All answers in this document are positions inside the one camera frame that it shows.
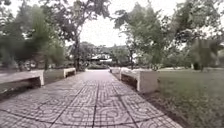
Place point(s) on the patterned grey tile path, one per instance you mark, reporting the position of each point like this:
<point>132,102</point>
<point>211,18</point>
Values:
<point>93,103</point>

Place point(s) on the grass lawn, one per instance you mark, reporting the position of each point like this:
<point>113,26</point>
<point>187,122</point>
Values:
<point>196,96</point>

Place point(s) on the building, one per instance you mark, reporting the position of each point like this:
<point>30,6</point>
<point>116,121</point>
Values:
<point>100,57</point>

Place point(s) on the grass strip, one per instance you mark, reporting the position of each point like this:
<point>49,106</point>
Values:
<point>50,77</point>

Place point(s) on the long concrete bench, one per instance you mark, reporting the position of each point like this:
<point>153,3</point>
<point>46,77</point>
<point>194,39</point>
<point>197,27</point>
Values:
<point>23,77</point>

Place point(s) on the group of trees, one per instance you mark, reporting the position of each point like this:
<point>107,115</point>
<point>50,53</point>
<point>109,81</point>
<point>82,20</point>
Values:
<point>36,40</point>

